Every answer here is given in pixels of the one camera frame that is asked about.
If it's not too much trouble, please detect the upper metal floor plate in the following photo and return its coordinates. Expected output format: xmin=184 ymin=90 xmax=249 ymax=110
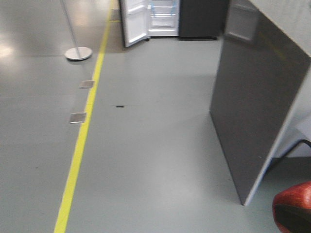
xmin=79 ymin=80 xmax=94 ymax=89

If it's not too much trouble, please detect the lower metal floor plate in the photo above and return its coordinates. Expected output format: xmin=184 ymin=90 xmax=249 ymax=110
xmin=69 ymin=112 xmax=86 ymax=124

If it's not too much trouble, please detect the grey speckled kitchen counter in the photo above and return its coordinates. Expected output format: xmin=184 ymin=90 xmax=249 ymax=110
xmin=210 ymin=0 xmax=311 ymax=205

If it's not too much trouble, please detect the metal floor plate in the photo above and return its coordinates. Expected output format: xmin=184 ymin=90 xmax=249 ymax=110
xmin=69 ymin=112 xmax=86 ymax=124
xmin=79 ymin=80 xmax=94 ymax=89

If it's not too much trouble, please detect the dark grey fridge body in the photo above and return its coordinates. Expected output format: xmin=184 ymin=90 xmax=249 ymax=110
xmin=148 ymin=0 xmax=229 ymax=40

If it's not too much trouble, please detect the silver floor stand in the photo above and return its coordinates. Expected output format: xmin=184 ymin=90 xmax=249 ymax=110
xmin=60 ymin=0 xmax=93 ymax=61

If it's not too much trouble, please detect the red yellow apple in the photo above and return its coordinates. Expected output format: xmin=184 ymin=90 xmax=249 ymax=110
xmin=272 ymin=182 xmax=311 ymax=233

